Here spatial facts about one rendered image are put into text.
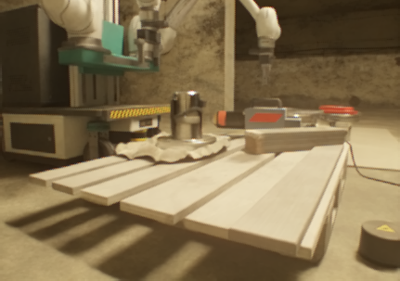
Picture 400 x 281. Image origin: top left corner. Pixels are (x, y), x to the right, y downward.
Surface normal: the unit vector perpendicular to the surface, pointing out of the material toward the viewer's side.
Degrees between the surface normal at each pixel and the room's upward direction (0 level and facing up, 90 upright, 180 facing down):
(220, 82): 90
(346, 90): 90
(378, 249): 90
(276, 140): 90
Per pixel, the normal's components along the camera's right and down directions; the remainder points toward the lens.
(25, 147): -0.38, 0.11
